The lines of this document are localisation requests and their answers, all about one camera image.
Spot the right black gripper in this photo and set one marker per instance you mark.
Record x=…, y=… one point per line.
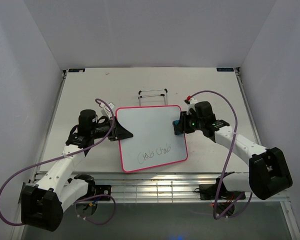
x=184, y=118

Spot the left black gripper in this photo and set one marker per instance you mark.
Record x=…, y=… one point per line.
x=118, y=132

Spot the blue bone-shaped eraser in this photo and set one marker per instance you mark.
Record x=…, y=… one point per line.
x=177, y=127

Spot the pink framed whiteboard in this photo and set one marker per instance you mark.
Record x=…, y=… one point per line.
x=154, y=143

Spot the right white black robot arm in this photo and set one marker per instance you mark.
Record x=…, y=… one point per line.
x=268, y=173

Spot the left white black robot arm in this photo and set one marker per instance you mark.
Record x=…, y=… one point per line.
x=43, y=204

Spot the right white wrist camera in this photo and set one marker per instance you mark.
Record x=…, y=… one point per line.
x=191, y=102

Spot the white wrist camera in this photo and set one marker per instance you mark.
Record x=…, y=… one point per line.
x=106, y=109
x=191, y=102

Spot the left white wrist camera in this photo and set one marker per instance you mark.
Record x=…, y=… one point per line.
x=106, y=109

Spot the black wire whiteboard stand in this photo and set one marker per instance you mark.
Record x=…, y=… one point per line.
x=153, y=93

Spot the aluminium rail frame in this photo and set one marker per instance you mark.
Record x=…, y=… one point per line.
x=154, y=188

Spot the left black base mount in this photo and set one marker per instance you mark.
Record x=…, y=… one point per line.
x=101, y=191

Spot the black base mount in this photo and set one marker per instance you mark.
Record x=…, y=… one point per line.
x=101, y=191
x=208, y=192

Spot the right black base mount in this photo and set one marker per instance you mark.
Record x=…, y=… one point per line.
x=208, y=192

